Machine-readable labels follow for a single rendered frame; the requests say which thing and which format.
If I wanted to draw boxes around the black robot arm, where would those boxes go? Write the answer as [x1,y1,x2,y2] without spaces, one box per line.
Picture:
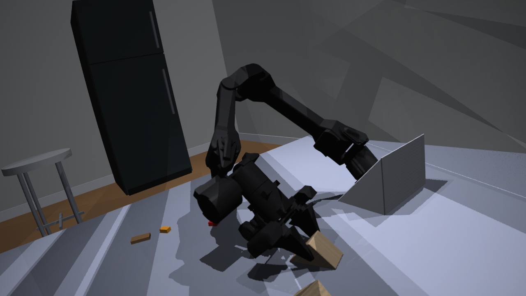
[194,63,378,224]

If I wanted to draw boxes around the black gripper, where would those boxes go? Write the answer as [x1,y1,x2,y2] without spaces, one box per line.
[247,179,320,261]

